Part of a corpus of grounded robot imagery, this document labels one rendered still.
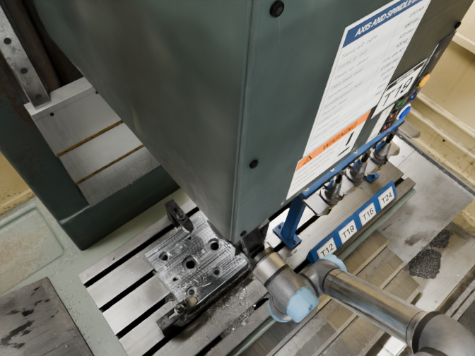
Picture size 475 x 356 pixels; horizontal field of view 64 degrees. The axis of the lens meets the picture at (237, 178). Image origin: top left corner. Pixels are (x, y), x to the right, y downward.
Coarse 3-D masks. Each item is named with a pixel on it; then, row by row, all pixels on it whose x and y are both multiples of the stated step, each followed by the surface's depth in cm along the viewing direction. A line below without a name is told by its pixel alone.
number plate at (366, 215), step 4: (372, 204) 137; (368, 208) 137; (372, 208) 138; (364, 212) 136; (368, 212) 137; (372, 212) 138; (360, 216) 135; (364, 216) 136; (368, 216) 137; (372, 216) 138; (360, 220) 136; (364, 220) 136; (368, 220) 138; (364, 224) 137
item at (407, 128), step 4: (404, 120) 125; (400, 124) 124; (404, 124) 124; (408, 124) 124; (396, 128) 124; (400, 128) 123; (404, 128) 123; (408, 128) 123; (412, 128) 123; (416, 128) 123; (404, 132) 122; (408, 132) 122; (412, 132) 122; (416, 132) 122; (420, 132) 122; (408, 136) 122; (412, 136) 121; (416, 136) 121
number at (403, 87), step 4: (416, 72) 59; (412, 76) 59; (404, 80) 58; (408, 80) 59; (412, 80) 61; (400, 84) 58; (404, 84) 59; (408, 84) 61; (396, 88) 58; (400, 88) 59; (404, 88) 61; (396, 92) 59; (400, 92) 61; (392, 96) 59; (396, 96) 61; (392, 100) 61
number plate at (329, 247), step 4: (332, 240) 129; (324, 244) 128; (328, 244) 129; (332, 244) 130; (320, 248) 127; (324, 248) 128; (328, 248) 129; (332, 248) 130; (320, 252) 127; (324, 252) 128; (328, 252) 129; (332, 252) 130; (320, 256) 128
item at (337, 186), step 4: (332, 180) 102; (328, 184) 105; (332, 184) 103; (336, 184) 102; (340, 184) 102; (328, 188) 105; (332, 188) 103; (336, 188) 103; (340, 188) 103; (324, 192) 107; (328, 192) 105; (332, 192) 104; (336, 192) 104; (328, 196) 106; (332, 196) 106; (336, 196) 106
